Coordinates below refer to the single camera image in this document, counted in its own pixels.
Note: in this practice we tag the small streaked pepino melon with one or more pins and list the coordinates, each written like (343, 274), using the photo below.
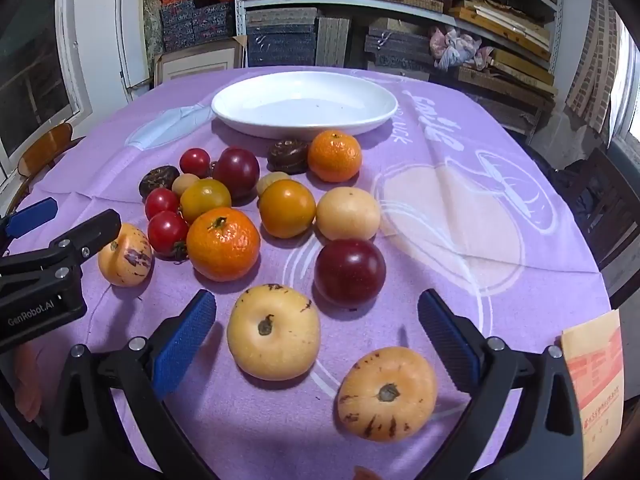
(122, 260)

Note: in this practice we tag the dark red plum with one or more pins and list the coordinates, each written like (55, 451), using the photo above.
(236, 170)
(350, 272)

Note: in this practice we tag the person's left hand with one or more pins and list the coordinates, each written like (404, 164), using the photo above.
(29, 385)

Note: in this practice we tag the green-orange tomato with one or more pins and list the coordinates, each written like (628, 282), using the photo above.
(205, 200)

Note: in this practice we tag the cardboard box at right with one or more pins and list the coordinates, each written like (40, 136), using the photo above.
(595, 390)

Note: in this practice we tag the green marbled panel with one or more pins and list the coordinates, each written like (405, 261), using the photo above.
(151, 20)

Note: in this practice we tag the brick pattern wallpaper sheet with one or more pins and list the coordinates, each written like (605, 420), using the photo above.
(595, 60)

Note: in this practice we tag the plain yellow pepino melon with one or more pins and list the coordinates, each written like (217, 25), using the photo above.
(348, 213)

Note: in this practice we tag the light wooden chair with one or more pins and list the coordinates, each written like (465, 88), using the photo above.
(47, 147)

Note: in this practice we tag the purple printed tablecloth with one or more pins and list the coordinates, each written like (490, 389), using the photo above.
(450, 220)

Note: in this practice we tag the white metal shelf rack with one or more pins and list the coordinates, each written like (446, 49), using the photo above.
(239, 25)

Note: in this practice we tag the white plate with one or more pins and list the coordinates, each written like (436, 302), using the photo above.
(300, 105)

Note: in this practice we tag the bright window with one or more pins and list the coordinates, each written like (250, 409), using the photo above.
(631, 110)

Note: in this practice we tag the stack of dark flat boxes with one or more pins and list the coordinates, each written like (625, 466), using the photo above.
(395, 42)

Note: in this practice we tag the mandarin orange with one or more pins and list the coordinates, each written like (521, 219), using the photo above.
(223, 247)
(334, 156)

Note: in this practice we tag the white door panel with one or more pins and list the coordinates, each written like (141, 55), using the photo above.
(131, 35)

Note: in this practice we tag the tan longan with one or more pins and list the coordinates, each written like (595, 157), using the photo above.
(270, 180)
(185, 182)

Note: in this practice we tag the small red tomato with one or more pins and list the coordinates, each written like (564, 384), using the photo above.
(195, 161)

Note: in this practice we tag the black bag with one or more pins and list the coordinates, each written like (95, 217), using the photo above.
(570, 177)

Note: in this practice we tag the large pale pepino melon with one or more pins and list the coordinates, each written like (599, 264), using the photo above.
(273, 345)

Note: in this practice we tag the dark wooden chair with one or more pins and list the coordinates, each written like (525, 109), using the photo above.
(612, 200)

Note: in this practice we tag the white framed window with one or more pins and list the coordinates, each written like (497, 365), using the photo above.
(30, 60)

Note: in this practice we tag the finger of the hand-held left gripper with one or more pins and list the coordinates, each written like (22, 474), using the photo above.
(95, 227)
(30, 217)

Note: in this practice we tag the upright grey patterned boxes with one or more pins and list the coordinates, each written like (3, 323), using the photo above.
(332, 40)

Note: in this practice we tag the pink white cloth bundle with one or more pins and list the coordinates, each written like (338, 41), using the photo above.
(457, 47)

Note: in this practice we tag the wooden picture frame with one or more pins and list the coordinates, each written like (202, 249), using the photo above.
(200, 62)

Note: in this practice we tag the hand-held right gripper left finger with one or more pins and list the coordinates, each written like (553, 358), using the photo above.
(185, 342)

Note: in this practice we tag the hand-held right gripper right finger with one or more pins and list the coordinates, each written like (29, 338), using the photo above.
(447, 342)

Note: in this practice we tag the stack of blue patterned boxes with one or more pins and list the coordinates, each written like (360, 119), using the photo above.
(280, 45)

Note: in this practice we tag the orange tomato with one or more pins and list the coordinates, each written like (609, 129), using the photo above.
(286, 208)

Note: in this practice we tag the dark brown water chestnut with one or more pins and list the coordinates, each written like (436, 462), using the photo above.
(157, 180)
(287, 156)

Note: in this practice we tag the stack of wooden flat cases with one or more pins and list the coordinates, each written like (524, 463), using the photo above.
(515, 30)

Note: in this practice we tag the stack of blue red boxes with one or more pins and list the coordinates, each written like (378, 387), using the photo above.
(195, 20)

